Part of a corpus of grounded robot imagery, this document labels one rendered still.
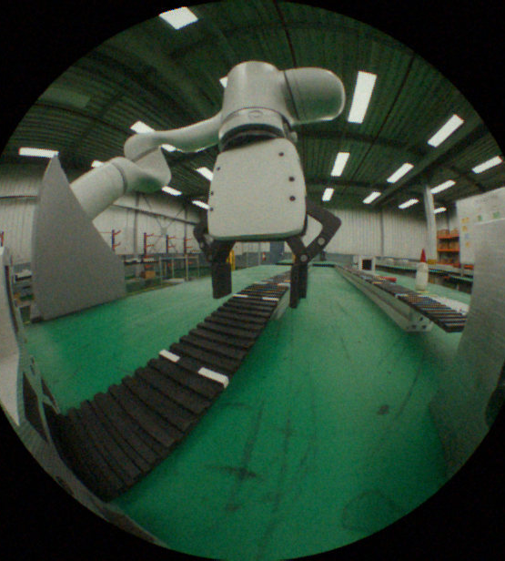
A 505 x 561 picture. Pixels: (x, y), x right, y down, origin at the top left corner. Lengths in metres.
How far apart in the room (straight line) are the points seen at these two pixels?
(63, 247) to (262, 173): 0.30
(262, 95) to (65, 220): 0.32
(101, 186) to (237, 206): 0.39
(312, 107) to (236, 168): 0.12
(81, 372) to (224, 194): 0.19
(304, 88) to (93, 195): 0.44
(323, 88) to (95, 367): 0.32
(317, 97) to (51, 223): 0.38
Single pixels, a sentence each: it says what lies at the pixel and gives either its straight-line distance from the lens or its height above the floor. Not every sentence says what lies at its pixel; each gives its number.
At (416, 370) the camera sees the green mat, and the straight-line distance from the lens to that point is 0.15.
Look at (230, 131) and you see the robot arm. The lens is 0.19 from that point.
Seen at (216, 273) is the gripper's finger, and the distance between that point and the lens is 0.18.
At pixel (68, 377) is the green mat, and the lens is 0.15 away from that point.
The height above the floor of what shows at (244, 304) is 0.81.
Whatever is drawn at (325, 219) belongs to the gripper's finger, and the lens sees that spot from 0.15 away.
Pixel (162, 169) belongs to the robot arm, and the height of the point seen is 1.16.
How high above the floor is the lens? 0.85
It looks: 9 degrees down
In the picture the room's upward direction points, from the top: straight up
